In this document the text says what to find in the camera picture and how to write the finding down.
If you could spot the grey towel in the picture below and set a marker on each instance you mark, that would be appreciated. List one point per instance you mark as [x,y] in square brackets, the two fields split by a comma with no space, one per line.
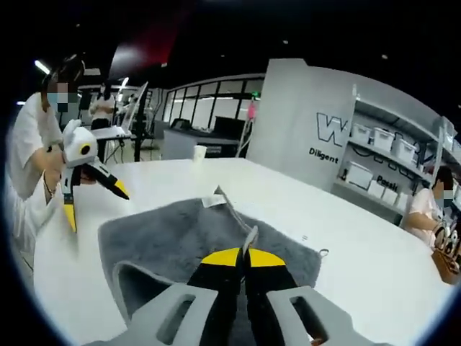
[162,238]

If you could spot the person's left hand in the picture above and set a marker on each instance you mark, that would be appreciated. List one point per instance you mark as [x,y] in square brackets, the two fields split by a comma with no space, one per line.
[54,173]

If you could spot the grey laptop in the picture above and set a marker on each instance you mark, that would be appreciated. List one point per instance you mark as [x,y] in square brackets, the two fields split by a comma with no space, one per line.
[111,132]

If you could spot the grey counter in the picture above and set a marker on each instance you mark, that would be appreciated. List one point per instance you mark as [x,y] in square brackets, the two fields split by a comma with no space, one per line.
[180,144]

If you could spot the white paper cup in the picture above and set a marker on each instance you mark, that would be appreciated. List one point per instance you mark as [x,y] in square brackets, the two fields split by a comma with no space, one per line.
[200,154]

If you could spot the black monitor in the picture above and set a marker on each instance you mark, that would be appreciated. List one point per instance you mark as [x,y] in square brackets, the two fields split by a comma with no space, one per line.
[229,124]

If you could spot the pink hanging object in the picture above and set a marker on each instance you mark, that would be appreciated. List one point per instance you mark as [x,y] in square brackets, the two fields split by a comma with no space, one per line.
[253,111]

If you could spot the brown wooden box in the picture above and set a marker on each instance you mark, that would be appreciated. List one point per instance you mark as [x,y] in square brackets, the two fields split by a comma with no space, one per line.
[444,266]

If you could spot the grey shelf unit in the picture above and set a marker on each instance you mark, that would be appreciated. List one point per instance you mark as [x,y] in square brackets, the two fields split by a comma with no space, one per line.
[389,151]

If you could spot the shelf with white storage boxes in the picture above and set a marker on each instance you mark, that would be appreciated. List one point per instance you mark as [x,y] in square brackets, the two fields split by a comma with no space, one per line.
[383,138]

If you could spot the white slanted frame stand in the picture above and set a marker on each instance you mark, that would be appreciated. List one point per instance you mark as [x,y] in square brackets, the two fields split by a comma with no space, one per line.
[138,104]

